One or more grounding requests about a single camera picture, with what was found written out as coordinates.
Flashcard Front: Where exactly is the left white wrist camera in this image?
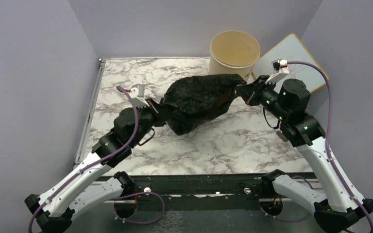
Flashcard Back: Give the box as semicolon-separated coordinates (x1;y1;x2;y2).
129;84;149;108

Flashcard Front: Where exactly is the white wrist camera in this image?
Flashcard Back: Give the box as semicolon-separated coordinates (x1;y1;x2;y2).
266;59;289;84
129;84;149;108

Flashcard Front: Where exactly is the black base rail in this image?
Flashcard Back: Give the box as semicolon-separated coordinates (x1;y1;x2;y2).
96;172;314;211

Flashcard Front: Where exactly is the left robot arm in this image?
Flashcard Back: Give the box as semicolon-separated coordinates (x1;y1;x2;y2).
24;106;164;233

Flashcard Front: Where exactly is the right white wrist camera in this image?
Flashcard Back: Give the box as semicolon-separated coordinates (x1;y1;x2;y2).
266;59;289;84

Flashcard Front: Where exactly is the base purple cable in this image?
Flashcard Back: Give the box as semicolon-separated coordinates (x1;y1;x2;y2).
259;175;316;224
113;187;167;225

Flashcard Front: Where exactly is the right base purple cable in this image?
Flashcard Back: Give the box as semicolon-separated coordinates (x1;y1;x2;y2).
259;175;316;224

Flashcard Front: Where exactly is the white board with wooden frame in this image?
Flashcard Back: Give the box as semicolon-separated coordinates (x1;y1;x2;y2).
248;33;325;93

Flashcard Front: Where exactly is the small grey metal piece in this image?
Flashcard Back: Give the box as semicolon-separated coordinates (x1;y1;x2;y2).
276;131;288;142

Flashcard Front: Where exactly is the black plastic trash bag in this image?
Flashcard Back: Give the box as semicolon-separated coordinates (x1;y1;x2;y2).
160;74;247;135

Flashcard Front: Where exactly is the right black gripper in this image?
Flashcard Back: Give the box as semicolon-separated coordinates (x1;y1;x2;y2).
235;75;287;120

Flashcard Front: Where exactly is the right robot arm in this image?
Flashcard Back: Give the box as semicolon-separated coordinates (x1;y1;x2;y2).
236;76;373;233

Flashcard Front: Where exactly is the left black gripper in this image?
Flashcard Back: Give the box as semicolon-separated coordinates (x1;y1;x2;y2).
131;99;176;147

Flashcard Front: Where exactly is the beige round trash bin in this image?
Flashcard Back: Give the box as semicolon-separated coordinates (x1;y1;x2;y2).
208;31;261;81

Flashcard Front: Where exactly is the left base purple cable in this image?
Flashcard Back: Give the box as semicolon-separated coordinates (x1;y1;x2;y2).
113;187;167;225

